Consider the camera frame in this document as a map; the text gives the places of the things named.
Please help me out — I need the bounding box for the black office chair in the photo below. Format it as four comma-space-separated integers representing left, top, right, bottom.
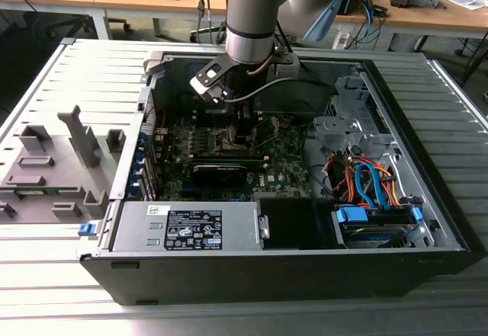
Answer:
0, 8, 96, 116

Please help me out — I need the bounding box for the grey power supply unit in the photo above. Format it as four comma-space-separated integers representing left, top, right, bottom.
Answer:
110, 200, 262, 253

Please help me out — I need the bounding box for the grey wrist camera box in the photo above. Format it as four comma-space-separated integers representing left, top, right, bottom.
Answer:
273, 48, 299, 78

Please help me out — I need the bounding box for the green motherboard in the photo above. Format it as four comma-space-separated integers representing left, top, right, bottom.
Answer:
154, 113, 317, 202

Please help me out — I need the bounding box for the office chair base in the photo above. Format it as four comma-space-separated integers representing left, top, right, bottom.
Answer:
189, 18, 228, 44

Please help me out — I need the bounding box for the blue data cable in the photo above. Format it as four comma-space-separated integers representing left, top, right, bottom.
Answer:
354, 162, 392, 211

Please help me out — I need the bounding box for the orange power wire bundle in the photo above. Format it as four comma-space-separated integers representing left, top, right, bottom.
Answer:
365, 162, 402, 207

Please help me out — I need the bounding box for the red wire bundle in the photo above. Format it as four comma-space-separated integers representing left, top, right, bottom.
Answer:
327, 155, 359, 202

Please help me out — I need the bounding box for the low-profile graphics card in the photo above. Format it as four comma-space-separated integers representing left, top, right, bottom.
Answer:
191, 162, 248, 189

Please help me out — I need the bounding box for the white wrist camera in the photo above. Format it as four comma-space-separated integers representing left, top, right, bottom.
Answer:
189, 59, 234, 104

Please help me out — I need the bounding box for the hard disk in blue carrier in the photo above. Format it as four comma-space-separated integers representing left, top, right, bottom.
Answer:
331, 204, 424, 249

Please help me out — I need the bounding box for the RAM stick with yellow edge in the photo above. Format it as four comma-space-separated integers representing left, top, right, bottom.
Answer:
190, 153, 268, 170

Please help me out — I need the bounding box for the metal drive cage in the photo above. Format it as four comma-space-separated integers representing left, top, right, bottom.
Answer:
310, 75, 405, 173

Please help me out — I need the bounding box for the blue hanging cable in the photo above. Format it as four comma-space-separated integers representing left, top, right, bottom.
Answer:
360, 0, 383, 46

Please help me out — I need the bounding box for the black camera cable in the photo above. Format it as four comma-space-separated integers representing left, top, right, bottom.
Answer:
223, 76, 332, 104

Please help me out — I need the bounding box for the CPU socket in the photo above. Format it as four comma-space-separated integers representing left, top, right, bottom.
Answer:
207, 125, 258, 156

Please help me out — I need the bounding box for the green RAM stick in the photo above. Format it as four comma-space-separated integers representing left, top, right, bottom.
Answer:
13, 187, 83, 197

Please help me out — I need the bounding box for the grey parts rack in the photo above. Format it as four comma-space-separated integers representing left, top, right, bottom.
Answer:
0, 104, 127, 226

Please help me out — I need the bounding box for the black open PC case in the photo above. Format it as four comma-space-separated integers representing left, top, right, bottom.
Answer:
78, 50, 487, 306

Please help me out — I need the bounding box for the brown cable loop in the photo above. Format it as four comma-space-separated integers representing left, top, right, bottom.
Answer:
246, 54, 275, 76

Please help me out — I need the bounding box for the white power strip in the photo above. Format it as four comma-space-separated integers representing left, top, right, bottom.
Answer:
332, 30, 351, 50

